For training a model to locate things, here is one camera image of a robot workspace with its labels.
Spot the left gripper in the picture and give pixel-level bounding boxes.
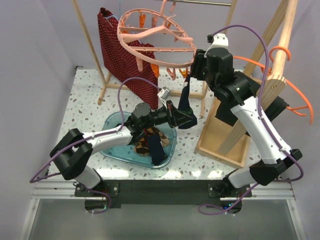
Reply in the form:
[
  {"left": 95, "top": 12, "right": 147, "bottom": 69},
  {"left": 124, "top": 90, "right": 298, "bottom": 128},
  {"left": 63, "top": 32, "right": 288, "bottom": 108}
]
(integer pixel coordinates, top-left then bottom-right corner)
[{"left": 141, "top": 101, "right": 193, "bottom": 130}]

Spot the beige brown argyle sock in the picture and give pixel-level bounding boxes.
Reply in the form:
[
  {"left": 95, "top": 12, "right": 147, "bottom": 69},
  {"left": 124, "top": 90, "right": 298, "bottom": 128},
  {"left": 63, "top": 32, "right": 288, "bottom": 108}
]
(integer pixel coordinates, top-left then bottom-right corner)
[{"left": 145, "top": 129, "right": 170, "bottom": 148}]

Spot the black multicolour argyle sock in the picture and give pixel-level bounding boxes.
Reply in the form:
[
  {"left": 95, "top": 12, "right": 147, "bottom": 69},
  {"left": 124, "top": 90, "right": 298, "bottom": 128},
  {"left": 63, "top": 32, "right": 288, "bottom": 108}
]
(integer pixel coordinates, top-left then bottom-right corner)
[{"left": 134, "top": 137, "right": 150, "bottom": 157}]

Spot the pink round clip hanger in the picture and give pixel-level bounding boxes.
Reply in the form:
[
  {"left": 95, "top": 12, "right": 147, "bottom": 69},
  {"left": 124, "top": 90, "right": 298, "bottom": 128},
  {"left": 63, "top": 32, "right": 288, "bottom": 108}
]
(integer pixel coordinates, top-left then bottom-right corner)
[{"left": 116, "top": 0, "right": 196, "bottom": 80}]

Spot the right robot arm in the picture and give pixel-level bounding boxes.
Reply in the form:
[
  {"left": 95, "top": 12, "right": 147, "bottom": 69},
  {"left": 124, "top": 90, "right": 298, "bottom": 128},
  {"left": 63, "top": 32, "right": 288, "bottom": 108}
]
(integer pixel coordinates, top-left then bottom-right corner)
[{"left": 190, "top": 47, "right": 303, "bottom": 197}]

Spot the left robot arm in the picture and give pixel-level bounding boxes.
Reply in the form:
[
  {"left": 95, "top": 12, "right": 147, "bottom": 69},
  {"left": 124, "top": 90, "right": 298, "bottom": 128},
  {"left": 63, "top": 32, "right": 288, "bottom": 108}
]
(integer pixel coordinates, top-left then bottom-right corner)
[{"left": 49, "top": 100, "right": 194, "bottom": 196}]

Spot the orange plastic hanger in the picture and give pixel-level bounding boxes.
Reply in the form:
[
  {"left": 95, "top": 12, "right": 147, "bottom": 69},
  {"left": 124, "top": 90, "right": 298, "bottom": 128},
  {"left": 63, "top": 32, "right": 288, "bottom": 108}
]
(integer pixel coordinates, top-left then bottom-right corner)
[{"left": 234, "top": 45, "right": 315, "bottom": 125}]

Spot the light blue hanger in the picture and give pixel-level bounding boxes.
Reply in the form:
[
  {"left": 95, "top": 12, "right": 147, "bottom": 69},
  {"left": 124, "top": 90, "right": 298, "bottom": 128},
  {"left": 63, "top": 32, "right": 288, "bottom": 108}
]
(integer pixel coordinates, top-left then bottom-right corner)
[{"left": 104, "top": 0, "right": 122, "bottom": 21}]

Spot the blue transparent plastic basin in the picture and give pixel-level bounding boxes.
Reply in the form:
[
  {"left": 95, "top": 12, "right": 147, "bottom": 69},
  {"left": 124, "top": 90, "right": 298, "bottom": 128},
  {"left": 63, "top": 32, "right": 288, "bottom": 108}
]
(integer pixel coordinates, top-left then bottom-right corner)
[{"left": 100, "top": 116, "right": 177, "bottom": 169}]

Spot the wooden clothes rack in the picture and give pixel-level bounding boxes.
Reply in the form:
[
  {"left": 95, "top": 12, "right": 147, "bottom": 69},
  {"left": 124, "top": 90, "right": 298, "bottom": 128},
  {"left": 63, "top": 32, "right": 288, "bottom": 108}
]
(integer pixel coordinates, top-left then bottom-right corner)
[{"left": 71, "top": 0, "right": 300, "bottom": 168}]

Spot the red polka dot garment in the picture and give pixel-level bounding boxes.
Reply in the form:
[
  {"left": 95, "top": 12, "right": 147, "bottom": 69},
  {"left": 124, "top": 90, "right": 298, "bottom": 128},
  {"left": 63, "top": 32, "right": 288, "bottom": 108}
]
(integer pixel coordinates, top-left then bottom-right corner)
[{"left": 97, "top": 7, "right": 158, "bottom": 110}]

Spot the black garment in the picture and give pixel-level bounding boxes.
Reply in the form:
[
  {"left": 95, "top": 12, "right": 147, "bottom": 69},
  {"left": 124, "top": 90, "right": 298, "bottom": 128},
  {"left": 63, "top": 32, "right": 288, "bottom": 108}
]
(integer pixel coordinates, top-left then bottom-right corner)
[{"left": 214, "top": 71, "right": 290, "bottom": 137}]

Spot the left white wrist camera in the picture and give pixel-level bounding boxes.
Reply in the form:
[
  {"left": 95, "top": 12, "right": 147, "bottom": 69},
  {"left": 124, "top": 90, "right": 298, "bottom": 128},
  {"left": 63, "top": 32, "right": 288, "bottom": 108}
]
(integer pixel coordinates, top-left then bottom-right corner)
[{"left": 157, "top": 87, "right": 171, "bottom": 107}]

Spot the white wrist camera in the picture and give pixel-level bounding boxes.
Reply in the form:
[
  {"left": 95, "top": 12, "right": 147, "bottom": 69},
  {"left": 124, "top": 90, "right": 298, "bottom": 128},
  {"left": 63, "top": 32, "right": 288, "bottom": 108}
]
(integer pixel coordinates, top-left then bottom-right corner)
[
  {"left": 205, "top": 33, "right": 229, "bottom": 56},
  {"left": 157, "top": 87, "right": 171, "bottom": 107}
]

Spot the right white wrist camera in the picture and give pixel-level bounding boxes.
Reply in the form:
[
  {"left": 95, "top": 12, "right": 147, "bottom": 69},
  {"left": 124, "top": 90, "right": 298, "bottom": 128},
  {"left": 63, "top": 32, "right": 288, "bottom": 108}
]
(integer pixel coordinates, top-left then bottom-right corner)
[{"left": 205, "top": 33, "right": 229, "bottom": 56}]

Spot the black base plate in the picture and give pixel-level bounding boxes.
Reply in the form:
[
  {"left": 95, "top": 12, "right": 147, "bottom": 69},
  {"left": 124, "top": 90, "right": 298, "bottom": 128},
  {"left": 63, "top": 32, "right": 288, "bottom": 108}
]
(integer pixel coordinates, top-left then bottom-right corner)
[{"left": 73, "top": 179, "right": 250, "bottom": 210}]

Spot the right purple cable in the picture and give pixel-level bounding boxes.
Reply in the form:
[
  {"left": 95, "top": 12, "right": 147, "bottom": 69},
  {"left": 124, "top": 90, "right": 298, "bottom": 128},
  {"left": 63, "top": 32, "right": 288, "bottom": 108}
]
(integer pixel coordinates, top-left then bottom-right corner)
[{"left": 198, "top": 24, "right": 305, "bottom": 216}]

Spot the purple cable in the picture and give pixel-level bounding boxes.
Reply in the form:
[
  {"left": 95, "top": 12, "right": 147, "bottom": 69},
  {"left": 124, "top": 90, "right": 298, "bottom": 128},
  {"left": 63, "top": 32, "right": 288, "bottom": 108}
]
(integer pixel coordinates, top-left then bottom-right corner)
[
  {"left": 198, "top": 24, "right": 305, "bottom": 216},
  {"left": 29, "top": 77, "right": 163, "bottom": 215}
]

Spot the aluminium rail frame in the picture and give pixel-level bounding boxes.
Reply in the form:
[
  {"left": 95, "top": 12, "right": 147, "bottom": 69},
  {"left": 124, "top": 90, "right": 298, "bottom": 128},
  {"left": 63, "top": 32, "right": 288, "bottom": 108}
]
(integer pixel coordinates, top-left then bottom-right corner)
[{"left": 20, "top": 177, "right": 297, "bottom": 240}]

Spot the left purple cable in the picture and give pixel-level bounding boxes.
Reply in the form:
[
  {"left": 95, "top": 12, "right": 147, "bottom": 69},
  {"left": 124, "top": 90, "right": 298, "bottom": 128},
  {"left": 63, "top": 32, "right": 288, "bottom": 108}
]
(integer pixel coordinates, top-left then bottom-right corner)
[{"left": 29, "top": 77, "right": 163, "bottom": 215}]

